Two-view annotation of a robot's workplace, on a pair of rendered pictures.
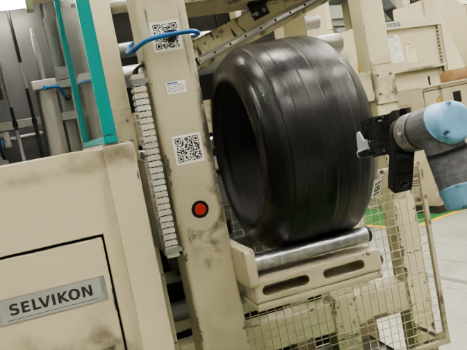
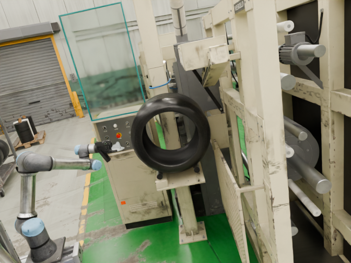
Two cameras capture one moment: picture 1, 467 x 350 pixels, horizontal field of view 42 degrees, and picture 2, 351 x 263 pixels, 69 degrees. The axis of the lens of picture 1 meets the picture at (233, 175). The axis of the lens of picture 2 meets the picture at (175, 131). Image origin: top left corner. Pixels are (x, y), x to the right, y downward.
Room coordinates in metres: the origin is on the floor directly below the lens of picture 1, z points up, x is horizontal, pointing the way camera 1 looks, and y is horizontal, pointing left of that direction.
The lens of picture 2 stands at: (2.36, -1.90, 1.77)
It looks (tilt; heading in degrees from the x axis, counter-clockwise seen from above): 18 degrees down; 109
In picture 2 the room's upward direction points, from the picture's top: 12 degrees counter-clockwise
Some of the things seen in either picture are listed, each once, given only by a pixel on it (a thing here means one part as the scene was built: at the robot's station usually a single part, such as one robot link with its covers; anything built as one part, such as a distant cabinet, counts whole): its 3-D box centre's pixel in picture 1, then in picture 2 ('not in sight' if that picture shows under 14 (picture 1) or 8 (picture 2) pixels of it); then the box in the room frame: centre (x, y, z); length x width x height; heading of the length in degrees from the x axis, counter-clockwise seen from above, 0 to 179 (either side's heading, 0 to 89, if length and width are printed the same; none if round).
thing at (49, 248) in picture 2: not in sight; (42, 247); (1.00, -0.91, 0.77); 0.15 x 0.15 x 0.10
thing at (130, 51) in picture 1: (161, 39); (160, 84); (1.63, 0.12, 1.51); 0.19 x 0.19 x 0.06; 16
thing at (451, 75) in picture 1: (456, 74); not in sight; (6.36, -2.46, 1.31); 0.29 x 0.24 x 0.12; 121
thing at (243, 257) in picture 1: (230, 256); not in sight; (1.67, 0.05, 0.90); 0.40 x 0.03 x 0.10; 16
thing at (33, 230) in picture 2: not in sight; (34, 231); (1.00, -0.90, 0.88); 0.13 x 0.12 x 0.14; 155
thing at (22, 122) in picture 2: not in sight; (25, 130); (-4.02, 3.73, 0.38); 1.20 x 0.80 x 0.76; 129
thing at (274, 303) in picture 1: (295, 276); (179, 174); (1.72, -0.12, 0.80); 0.37 x 0.36 x 0.02; 16
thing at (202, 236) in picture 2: not in sight; (191, 231); (1.63, 0.12, 0.02); 0.27 x 0.27 x 0.04; 16
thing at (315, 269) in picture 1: (313, 272); (162, 173); (1.59, -0.16, 0.83); 0.36 x 0.09 x 0.06; 106
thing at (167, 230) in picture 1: (156, 166); not in sight; (1.58, 0.19, 1.19); 0.05 x 0.04 x 0.48; 16
